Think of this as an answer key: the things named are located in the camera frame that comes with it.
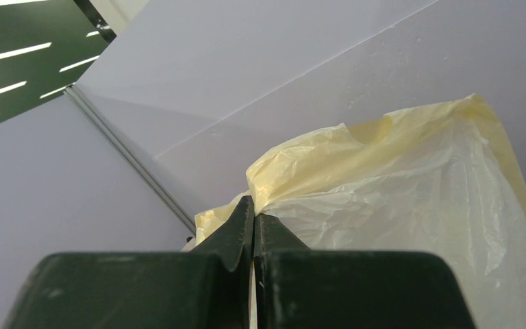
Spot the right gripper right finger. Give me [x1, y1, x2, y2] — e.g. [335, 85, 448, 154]
[253, 215, 475, 328]

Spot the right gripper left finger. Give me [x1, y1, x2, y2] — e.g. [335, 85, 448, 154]
[3, 196, 254, 328]

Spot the pale yellow trash bag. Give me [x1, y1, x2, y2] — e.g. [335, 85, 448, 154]
[194, 93, 526, 329]

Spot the ceiling light strip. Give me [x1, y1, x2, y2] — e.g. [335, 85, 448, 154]
[0, 42, 52, 60]

